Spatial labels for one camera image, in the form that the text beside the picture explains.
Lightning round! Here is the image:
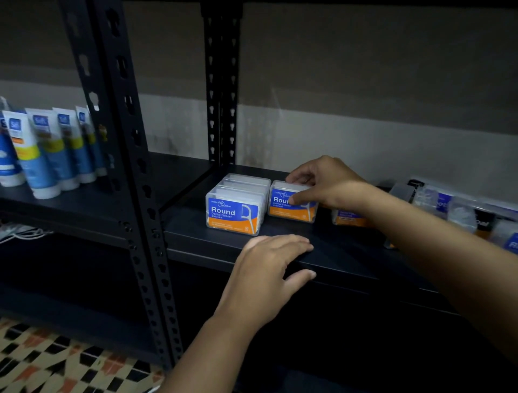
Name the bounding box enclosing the person's right hand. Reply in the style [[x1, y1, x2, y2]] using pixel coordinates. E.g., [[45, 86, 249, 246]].
[[285, 155, 372, 212]]

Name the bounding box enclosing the person's left hand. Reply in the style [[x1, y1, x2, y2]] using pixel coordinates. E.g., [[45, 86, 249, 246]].
[[212, 234, 317, 331]]

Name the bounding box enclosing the blue label dental floss box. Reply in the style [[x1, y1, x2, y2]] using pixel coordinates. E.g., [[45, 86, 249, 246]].
[[268, 180, 319, 223]]

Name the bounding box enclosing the group of floss boxes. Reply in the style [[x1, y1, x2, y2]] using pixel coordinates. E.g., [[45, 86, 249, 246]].
[[205, 173, 518, 256]]

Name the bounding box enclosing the dark metal shelf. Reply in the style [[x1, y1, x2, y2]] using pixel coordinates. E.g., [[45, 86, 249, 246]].
[[0, 0, 518, 393]]

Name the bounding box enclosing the person's right forearm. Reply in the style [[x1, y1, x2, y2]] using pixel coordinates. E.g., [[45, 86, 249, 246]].
[[358, 182, 518, 357]]

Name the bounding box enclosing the white plastic item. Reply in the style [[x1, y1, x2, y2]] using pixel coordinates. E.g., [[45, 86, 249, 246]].
[[0, 222, 53, 243]]

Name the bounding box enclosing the row of blue white tubes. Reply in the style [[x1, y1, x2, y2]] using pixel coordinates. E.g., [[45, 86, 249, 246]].
[[0, 96, 109, 200]]

